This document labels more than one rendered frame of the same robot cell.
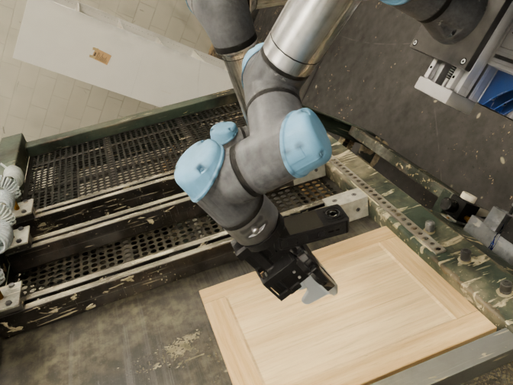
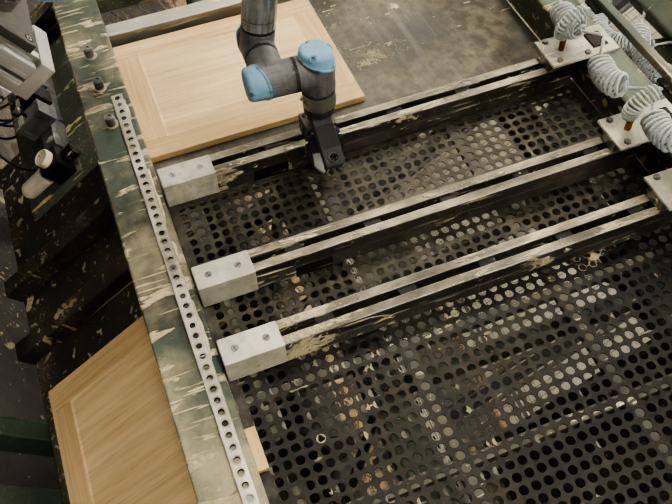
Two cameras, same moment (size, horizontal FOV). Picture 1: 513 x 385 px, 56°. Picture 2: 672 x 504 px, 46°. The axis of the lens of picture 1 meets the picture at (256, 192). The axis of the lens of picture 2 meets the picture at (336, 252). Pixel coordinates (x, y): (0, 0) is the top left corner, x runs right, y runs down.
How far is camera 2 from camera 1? 2.56 m
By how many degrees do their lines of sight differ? 95
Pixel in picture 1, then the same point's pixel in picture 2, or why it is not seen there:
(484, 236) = (60, 128)
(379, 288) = (187, 86)
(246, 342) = not seen: hidden behind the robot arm
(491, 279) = (92, 67)
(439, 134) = not seen: outside the picture
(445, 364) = (165, 16)
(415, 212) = (112, 151)
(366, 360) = (218, 30)
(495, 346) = (125, 25)
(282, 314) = not seen: hidden behind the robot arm
